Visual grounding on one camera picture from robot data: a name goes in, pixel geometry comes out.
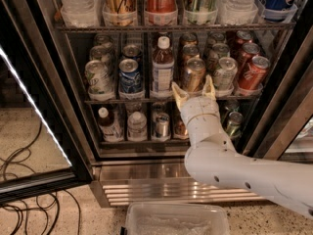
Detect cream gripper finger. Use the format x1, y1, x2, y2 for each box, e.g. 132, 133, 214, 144
201, 74, 216, 100
171, 82, 190, 110

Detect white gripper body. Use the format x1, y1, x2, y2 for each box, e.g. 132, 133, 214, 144
180, 96, 225, 147

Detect orange soda can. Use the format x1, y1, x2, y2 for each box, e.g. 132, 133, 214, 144
182, 45, 200, 63
179, 32, 199, 46
182, 57, 205, 92

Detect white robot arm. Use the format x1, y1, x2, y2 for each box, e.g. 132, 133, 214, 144
172, 76, 313, 218

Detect bottom shelf orange can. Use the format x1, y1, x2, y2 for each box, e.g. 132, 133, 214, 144
174, 115, 188, 139

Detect bottom shelf silver can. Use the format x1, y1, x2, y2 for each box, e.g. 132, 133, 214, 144
155, 113, 170, 138

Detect bottom shelf green can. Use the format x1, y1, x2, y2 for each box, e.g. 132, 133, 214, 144
225, 112, 244, 137

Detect brown tea bottle middle shelf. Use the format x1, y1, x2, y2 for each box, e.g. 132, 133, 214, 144
153, 36, 175, 93

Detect front red soda can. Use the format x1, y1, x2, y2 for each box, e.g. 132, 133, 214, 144
238, 56, 270, 90

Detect red soda can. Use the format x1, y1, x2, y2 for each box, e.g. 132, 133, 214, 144
238, 56, 270, 90
237, 42, 260, 72
230, 30, 253, 49

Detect front blue soda can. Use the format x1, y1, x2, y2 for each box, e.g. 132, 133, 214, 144
119, 59, 142, 94

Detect blue soda can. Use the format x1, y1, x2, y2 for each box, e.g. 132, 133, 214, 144
122, 44, 142, 63
119, 59, 142, 94

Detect bottom shelf water bottle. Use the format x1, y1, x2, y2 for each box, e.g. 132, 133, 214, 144
127, 112, 148, 142

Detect shelf water bottle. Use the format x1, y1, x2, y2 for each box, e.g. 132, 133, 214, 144
61, 0, 102, 28
127, 112, 148, 142
217, 0, 257, 25

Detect bottom shelf tea bottle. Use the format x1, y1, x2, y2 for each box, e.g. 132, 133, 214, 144
98, 107, 123, 142

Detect front white green can left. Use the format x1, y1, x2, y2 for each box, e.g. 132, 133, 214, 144
85, 60, 112, 94

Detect top shelf water bottle right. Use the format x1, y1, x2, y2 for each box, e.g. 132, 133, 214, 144
217, 0, 257, 25

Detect top shelf gold can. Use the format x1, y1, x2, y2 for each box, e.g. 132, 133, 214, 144
103, 0, 137, 26

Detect fridge bottom vent grille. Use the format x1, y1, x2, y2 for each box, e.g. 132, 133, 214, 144
103, 178, 263, 207

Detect top shelf water bottle left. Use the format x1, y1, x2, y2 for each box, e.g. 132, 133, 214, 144
61, 0, 102, 28

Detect open glass fridge door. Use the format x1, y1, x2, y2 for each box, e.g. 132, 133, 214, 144
0, 0, 93, 204

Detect clear plastic bin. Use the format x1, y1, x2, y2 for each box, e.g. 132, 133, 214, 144
125, 202, 230, 235

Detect black floor cables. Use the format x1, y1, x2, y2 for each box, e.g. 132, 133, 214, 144
0, 119, 82, 235

